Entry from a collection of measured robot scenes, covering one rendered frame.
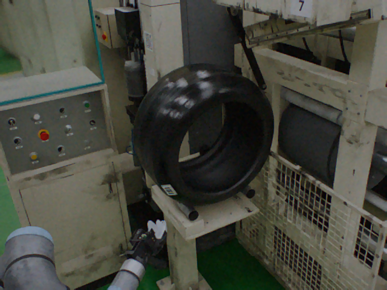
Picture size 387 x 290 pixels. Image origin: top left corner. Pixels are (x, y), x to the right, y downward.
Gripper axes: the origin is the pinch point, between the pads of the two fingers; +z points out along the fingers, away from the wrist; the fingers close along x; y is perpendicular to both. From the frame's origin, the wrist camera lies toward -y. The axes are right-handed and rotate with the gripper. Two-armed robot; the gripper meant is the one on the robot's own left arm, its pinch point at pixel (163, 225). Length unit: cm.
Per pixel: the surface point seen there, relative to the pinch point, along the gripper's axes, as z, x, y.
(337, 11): 40, -68, 43
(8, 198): 86, 224, -37
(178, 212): 20.7, 9.5, -12.6
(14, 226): 58, 193, -44
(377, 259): 18, -62, -40
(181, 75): 38, -11, 39
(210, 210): 32.3, 2.5, -23.3
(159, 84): 35, -2, 39
